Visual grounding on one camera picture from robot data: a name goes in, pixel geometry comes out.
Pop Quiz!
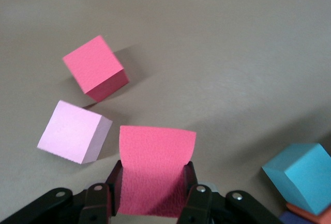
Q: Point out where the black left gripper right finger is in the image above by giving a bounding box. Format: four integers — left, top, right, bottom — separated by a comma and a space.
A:
177, 160, 285, 224

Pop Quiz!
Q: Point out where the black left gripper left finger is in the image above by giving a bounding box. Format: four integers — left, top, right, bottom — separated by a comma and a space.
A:
0, 159, 124, 224

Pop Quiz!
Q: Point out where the red foam cube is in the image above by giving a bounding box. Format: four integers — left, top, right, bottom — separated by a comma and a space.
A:
117, 125, 197, 218
62, 35, 130, 103

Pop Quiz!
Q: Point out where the purple foam cube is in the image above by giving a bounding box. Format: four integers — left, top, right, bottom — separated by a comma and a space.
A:
278, 210, 310, 224

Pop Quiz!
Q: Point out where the orange foam cube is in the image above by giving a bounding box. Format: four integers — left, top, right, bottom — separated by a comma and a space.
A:
285, 202, 331, 224

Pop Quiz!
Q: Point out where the cyan foam cube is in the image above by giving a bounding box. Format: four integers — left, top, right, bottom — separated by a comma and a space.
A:
261, 142, 331, 216

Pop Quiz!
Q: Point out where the pink foam cube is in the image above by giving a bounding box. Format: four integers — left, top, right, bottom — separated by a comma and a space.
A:
36, 99, 113, 165

